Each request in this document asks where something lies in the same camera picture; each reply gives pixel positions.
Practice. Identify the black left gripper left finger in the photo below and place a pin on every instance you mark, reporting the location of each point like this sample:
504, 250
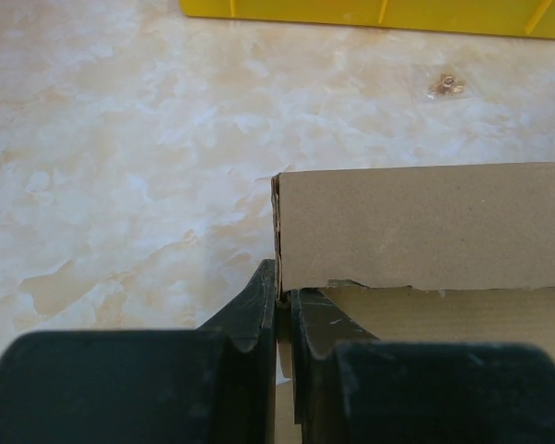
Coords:
212, 384

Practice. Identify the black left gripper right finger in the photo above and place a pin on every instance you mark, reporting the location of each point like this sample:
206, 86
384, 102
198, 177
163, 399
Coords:
353, 387

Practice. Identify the yellow plastic fruit tray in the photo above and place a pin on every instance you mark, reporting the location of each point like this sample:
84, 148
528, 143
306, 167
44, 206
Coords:
514, 18

